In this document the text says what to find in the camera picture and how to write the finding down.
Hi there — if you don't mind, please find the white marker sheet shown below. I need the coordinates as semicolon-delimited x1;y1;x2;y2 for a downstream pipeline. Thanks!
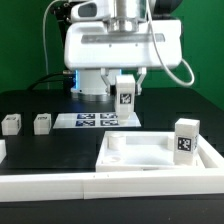
53;112;141;129

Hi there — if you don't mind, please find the black cable bundle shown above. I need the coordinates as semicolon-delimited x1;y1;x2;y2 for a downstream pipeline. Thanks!
27;72;75;92

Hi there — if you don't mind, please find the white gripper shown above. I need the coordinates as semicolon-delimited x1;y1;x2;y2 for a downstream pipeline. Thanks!
64;20;182;96

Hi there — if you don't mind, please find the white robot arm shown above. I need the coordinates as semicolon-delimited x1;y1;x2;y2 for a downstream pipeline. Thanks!
64;0;183;101

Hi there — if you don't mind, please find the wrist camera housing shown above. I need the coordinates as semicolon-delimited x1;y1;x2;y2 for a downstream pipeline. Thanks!
71;0;114;23

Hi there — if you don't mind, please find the white cable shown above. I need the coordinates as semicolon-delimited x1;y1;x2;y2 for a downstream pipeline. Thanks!
42;0;63;90

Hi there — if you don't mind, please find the white U-shaped obstacle fence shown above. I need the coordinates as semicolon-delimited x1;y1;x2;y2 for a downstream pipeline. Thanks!
0;138;224;202

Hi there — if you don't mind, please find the white square tabletop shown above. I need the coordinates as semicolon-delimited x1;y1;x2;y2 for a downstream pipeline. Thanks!
95;131;204;172

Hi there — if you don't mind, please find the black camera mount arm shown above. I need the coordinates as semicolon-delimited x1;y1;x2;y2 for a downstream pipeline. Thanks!
50;2;81;79

